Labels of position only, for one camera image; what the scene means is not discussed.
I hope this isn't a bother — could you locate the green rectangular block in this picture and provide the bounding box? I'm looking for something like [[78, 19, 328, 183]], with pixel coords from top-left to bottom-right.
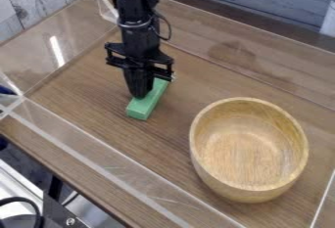
[[125, 78, 168, 120]]

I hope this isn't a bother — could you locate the clear acrylic enclosure wall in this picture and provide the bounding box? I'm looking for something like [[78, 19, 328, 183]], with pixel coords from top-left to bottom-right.
[[0, 0, 335, 228]]

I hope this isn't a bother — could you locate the clear acrylic corner bracket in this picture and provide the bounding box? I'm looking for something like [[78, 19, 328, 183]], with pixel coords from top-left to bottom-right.
[[97, 0, 118, 23]]

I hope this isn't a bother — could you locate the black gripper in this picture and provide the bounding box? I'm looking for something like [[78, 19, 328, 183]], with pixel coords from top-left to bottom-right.
[[104, 21, 173, 98]]

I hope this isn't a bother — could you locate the black cable bottom left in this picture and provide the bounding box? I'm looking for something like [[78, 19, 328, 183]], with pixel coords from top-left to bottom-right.
[[0, 196, 44, 228]]

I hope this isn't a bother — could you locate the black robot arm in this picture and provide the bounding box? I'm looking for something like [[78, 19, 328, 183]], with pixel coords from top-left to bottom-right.
[[104, 0, 173, 99]]

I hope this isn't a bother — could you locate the light wooden bowl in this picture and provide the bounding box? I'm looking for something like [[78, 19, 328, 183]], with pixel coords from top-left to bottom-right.
[[188, 97, 308, 204]]

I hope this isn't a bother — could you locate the black metal bracket with screw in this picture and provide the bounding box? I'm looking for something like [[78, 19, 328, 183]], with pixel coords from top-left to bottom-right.
[[41, 194, 90, 228]]

